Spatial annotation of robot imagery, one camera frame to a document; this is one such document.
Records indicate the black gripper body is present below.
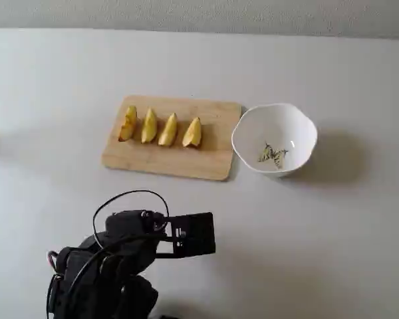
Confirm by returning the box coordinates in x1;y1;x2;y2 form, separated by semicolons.
104;209;170;249

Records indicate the yellow apple slice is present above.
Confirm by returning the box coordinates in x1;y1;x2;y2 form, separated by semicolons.
182;116;203;149
158;112;179;148
140;107;158;145

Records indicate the wooden cutting board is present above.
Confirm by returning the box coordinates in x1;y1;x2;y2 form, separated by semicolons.
100;95;243;182

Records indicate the apple slice with brown peel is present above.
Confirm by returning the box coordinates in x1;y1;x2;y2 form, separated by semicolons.
118;105;138;143

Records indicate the white bowl with butterfly print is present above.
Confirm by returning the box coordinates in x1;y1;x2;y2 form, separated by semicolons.
231;103;319;178

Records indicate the black cable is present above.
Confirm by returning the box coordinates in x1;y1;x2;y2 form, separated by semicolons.
92;189;170;252

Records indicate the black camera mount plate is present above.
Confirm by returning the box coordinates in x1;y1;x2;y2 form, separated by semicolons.
155;211;217;259

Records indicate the red white servo wire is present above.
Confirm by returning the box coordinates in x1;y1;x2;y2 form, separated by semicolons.
45;250;59;270

